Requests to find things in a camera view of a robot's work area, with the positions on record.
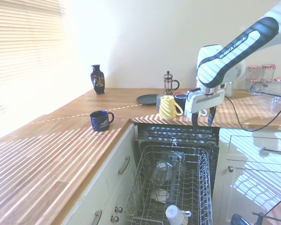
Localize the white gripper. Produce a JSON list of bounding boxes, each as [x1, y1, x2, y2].
[[184, 90, 226, 130]]

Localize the plain navy mug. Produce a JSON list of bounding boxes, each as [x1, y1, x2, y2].
[[174, 94, 188, 111]]

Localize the dishwasher cutlery tray rack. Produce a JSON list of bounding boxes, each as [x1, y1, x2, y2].
[[139, 125, 217, 143]]

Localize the yellow ribbed mug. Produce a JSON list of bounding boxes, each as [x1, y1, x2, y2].
[[158, 95, 184, 120]]

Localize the grey mug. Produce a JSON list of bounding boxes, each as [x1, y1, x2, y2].
[[156, 94, 166, 111]]

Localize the blue mug with white print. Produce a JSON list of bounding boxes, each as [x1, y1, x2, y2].
[[89, 110, 115, 132]]

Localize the built-in dishwasher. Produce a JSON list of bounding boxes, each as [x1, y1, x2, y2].
[[131, 123, 221, 225]]

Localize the glass french press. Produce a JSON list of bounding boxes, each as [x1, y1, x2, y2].
[[163, 70, 180, 95]]

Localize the dark round plate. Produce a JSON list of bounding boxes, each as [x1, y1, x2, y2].
[[136, 94, 159, 105]]

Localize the clear drinking glass with label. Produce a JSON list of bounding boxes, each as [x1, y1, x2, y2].
[[151, 160, 173, 186]]

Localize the white dish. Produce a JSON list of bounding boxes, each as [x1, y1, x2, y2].
[[151, 188, 170, 204]]

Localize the dark blue curved plastic piece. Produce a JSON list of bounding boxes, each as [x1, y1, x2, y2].
[[230, 213, 249, 225]]

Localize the dark blue painted vase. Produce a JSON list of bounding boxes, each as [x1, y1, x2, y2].
[[90, 64, 106, 95]]

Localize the black clamp stand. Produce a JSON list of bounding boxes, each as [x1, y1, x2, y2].
[[251, 210, 281, 225]]

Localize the cream window blind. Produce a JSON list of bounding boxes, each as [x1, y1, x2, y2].
[[0, 0, 67, 115]]

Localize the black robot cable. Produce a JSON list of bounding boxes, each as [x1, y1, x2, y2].
[[186, 88, 281, 132]]

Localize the wire dishwasher rack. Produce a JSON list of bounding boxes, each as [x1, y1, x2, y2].
[[125, 145, 214, 225]]

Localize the metal drawer handle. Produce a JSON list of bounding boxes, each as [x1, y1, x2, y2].
[[262, 147, 281, 154], [92, 210, 103, 225], [118, 156, 131, 175]]

